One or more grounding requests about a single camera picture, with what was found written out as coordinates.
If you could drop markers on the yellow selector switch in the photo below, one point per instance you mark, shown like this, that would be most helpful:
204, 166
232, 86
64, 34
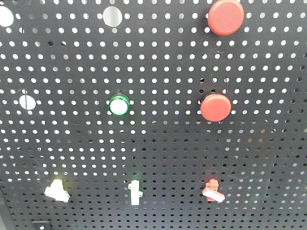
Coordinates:
57, 192

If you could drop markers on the red selector switch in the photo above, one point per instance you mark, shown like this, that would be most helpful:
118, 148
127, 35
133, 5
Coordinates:
211, 191

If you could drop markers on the green-white selector switch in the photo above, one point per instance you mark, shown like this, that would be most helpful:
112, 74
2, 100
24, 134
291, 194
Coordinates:
135, 193

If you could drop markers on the green indicator light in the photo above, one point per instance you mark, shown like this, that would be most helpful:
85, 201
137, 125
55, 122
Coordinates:
119, 105

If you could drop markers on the red push button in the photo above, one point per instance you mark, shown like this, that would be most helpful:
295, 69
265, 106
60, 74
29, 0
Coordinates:
215, 107
225, 17

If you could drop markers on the lower red push button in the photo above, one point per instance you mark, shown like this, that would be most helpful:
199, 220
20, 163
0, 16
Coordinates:
215, 107

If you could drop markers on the upper red push button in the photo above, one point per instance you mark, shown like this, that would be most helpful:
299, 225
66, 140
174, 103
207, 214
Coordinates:
225, 17

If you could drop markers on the black perforated pegboard panel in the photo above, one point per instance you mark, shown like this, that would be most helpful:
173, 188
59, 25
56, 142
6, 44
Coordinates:
62, 60

